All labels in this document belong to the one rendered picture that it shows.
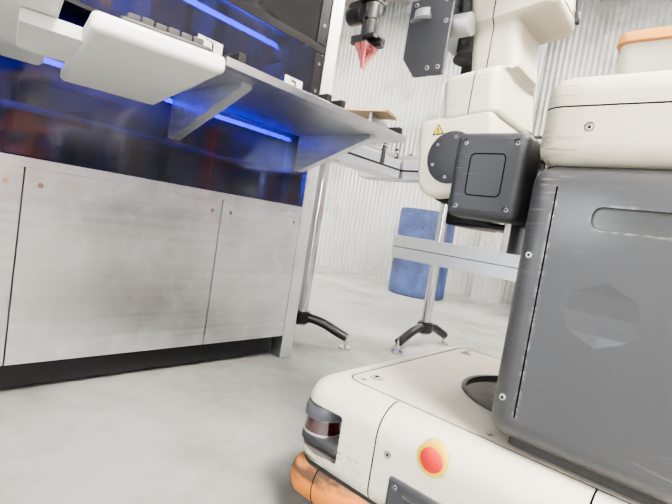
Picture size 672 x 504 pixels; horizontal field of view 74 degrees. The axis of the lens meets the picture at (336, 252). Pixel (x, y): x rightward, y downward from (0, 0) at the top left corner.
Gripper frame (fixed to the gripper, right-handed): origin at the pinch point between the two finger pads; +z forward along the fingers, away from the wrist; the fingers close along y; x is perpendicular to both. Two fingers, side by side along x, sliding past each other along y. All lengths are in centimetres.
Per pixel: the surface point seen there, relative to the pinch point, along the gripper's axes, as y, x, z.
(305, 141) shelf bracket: 21.6, -0.4, 25.3
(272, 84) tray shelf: -15, 45, 22
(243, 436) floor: -21, 40, 108
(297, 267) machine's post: 24, -10, 73
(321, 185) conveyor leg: 40, -31, 38
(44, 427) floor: 5, 77, 110
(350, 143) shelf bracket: -0.6, -0.4, 25.4
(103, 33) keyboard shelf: -31, 88, 31
